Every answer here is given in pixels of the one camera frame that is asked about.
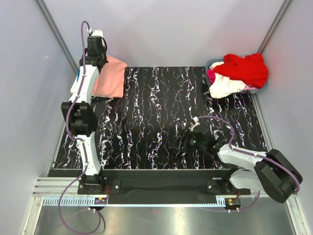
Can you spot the black marble pattern mat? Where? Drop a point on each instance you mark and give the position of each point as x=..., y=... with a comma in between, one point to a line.
x=135, y=132

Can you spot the red t shirt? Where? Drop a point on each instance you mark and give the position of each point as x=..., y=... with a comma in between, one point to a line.
x=250, y=69

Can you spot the folded white t shirt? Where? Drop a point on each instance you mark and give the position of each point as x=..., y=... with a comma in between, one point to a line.
x=73, y=87

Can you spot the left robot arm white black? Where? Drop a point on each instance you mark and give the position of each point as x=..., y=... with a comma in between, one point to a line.
x=81, y=121

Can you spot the grey blue laundry basket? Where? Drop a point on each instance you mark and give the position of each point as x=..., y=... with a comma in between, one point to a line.
x=247, y=90

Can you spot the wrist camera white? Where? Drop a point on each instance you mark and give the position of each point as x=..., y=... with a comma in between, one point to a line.
x=194, y=122
x=95, y=32

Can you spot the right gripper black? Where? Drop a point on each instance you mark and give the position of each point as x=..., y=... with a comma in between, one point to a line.
x=180, y=146

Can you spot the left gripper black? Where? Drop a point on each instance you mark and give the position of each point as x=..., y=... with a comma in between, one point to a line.
x=103, y=50

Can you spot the magenta garment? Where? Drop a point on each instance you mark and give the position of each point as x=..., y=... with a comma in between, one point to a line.
x=211, y=76

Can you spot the folded blue t shirt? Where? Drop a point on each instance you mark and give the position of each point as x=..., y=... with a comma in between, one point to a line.
x=77, y=75

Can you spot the salmon pink t shirt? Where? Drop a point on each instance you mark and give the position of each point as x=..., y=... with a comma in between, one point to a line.
x=110, y=83

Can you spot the black mounting base plate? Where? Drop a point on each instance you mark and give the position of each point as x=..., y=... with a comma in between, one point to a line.
x=161, y=187

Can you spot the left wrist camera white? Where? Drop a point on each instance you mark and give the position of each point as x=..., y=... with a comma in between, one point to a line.
x=95, y=32

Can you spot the aluminium rail frame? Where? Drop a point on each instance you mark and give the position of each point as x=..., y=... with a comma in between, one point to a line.
x=63, y=192

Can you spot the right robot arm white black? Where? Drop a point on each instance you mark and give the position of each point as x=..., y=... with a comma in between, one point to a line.
x=269, y=172

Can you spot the white crumpled t shirt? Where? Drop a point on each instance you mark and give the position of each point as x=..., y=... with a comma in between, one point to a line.
x=223, y=85

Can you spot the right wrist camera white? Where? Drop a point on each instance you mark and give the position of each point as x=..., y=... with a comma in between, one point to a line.
x=194, y=122

